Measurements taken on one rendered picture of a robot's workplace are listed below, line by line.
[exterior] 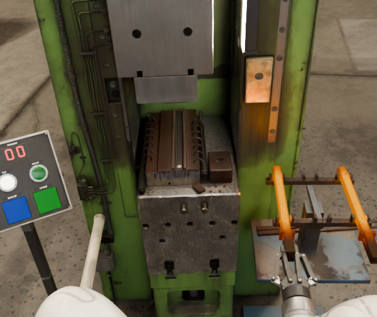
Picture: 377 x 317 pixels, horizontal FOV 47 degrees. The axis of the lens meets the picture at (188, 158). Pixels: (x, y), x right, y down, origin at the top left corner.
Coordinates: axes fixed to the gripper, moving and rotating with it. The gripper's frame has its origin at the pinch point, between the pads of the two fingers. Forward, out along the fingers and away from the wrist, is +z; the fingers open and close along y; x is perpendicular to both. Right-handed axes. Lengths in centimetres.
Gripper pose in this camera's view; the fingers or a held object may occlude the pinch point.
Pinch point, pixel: (288, 245)
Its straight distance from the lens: 137.6
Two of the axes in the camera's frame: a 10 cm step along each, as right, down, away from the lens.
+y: 10.0, 0.1, -0.7
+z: 0.6, -6.1, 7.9
